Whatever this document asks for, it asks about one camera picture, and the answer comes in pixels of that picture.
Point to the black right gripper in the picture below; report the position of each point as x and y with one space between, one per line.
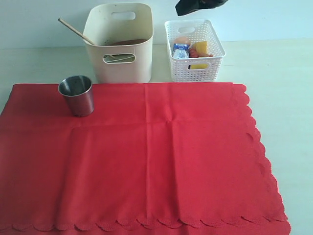
185 7

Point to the brown egg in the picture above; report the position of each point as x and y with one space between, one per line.
182 40

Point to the small milk carton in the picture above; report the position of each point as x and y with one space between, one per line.
180 51

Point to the yellow cheese wedge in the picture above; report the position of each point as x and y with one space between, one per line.
200 47

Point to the red sausage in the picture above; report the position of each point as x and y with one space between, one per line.
193 53

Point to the yellow lemon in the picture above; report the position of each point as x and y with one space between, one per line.
198 66

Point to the brown wooden plate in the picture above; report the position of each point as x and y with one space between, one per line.
129 42

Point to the pale green bowl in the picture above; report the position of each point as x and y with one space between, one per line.
119 58

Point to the wooden chopstick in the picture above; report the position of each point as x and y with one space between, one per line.
77 32

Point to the orange fried chicken piece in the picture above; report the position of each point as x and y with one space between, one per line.
202 54

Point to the white lattice plastic basket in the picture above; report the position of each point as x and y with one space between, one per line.
196 31

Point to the cream plastic bin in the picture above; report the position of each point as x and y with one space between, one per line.
114 22

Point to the stainless steel cup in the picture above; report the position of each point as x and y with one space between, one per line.
77 92

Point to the red tablecloth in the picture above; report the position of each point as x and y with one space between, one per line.
152 159

